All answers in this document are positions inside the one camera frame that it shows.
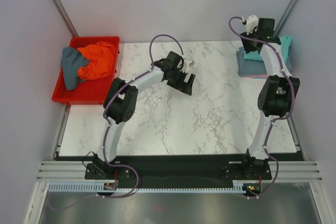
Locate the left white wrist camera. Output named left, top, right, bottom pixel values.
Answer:
left=181, top=59, right=194, bottom=73

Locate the teal t shirt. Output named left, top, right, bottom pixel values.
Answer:
left=243, top=35, right=292, bottom=63

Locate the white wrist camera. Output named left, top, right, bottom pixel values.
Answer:
left=181, top=59, right=194, bottom=73
left=242, top=15, right=259, bottom=35

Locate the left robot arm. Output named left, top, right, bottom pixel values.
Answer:
left=85, top=51, right=195, bottom=180

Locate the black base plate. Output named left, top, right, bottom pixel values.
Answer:
left=56, top=152, right=304, bottom=188

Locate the orange t shirt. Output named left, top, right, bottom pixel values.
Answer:
left=77, top=41, right=117, bottom=80

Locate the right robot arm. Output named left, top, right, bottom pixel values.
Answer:
left=240, top=15, right=300, bottom=179

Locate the aluminium frame rail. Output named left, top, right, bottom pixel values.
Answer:
left=37, top=161, right=322, bottom=182

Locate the folded grey blue shirt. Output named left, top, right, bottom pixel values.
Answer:
left=236, top=44, right=291, bottom=77

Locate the folded pink shirt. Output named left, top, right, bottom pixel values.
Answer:
left=245, top=74, right=268, bottom=79

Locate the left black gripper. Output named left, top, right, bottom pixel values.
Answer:
left=166, top=68, right=194, bottom=97

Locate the grey blue crumpled shirt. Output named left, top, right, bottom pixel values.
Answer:
left=61, top=47, right=89, bottom=91

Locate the white slotted cable duct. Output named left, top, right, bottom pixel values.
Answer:
left=48, top=182, right=255, bottom=194

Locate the red plastic bin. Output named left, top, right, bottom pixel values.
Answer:
left=52, top=36, right=120, bottom=105

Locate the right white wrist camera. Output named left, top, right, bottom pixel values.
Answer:
left=242, top=15, right=259, bottom=35

